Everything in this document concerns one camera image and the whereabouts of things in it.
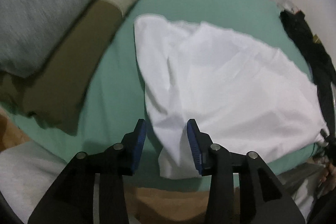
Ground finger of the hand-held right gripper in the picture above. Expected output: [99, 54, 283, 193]
[320, 129, 336, 159]

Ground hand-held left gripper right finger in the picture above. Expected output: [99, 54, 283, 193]
[186, 119, 306, 224]

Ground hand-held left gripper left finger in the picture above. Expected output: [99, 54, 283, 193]
[28, 119, 147, 224]

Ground white hooded shirt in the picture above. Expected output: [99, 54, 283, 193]
[133, 13, 330, 179]

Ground pile of black clothes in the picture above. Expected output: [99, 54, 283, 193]
[279, 9, 336, 135]

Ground folded olive clothes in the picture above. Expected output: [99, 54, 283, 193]
[0, 0, 144, 136]

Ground person's right hand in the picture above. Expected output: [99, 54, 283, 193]
[318, 160, 336, 197]

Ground person's light grey pants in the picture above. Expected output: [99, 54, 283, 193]
[0, 140, 328, 224]

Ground bed with green sheet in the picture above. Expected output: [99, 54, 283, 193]
[0, 0, 326, 193]

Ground folded grey sweater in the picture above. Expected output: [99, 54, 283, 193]
[0, 0, 124, 79]

